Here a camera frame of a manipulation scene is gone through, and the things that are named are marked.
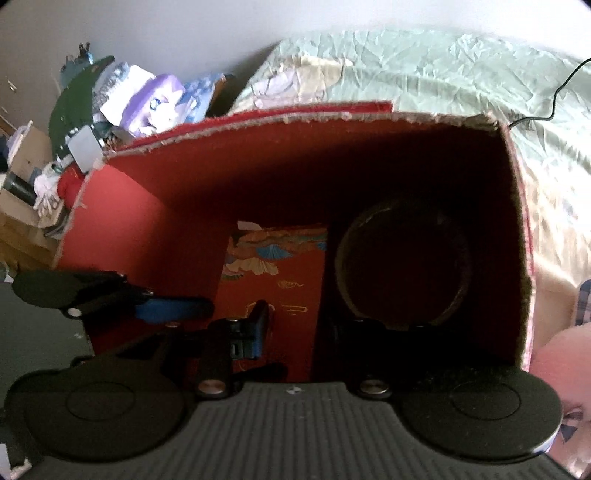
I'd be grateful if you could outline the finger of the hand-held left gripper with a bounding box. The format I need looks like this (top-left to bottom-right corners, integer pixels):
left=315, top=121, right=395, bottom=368
left=13, top=271, right=214, bottom=325

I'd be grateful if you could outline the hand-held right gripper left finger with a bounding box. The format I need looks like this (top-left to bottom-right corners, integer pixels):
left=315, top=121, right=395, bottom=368
left=69, top=300, right=271, bottom=400

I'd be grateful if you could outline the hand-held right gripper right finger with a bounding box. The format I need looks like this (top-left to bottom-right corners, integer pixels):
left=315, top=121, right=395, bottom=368
left=323, top=316, right=462, bottom=400

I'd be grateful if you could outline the red gift box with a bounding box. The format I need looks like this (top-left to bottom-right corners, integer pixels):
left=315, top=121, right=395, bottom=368
left=217, top=220, right=328, bottom=384

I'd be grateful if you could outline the printed packing tape roll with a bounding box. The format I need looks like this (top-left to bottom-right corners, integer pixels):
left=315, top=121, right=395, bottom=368
left=335, top=198, right=474, bottom=330

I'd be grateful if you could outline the red cardboard box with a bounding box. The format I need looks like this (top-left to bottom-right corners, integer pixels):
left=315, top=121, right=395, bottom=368
left=52, top=100, right=539, bottom=384

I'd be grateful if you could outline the red plush toy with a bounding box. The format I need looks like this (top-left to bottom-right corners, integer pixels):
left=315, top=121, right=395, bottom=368
left=55, top=164, right=90, bottom=201

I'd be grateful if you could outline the white glove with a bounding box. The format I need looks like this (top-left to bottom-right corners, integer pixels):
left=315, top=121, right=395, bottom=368
left=33, top=164, right=63, bottom=217

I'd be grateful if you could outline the grey square box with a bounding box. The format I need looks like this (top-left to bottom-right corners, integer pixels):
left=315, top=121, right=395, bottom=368
left=67, top=127, right=102, bottom=171

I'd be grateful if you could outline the light pink plush toy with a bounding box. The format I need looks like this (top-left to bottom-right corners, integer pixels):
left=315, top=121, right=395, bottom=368
left=531, top=277, right=591, bottom=478

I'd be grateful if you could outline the black cylinder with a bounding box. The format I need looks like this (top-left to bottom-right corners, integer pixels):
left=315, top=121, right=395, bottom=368
left=4, top=172, right=37, bottom=204

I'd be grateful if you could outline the purple tissue pack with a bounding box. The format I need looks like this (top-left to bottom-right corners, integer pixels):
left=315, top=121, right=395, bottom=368
left=121, top=74, right=197, bottom=139

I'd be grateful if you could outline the blue and white pack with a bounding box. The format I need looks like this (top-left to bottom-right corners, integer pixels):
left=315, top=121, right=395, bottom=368
left=182, top=73, right=227, bottom=123

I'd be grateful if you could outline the open cardboard box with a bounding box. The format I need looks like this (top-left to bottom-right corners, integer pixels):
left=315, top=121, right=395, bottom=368
left=0, top=122, right=51, bottom=227

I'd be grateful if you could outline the white patterned package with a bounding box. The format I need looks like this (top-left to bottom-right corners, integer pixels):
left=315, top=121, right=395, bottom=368
left=92, top=62, right=153, bottom=123

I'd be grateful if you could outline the blue bag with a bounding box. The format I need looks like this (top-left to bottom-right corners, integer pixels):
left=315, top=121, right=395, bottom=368
left=60, top=42, right=95, bottom=88

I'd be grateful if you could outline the black charging cable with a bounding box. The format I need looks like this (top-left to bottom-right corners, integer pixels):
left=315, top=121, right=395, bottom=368
left=505, top=58, right=591, bottom=127

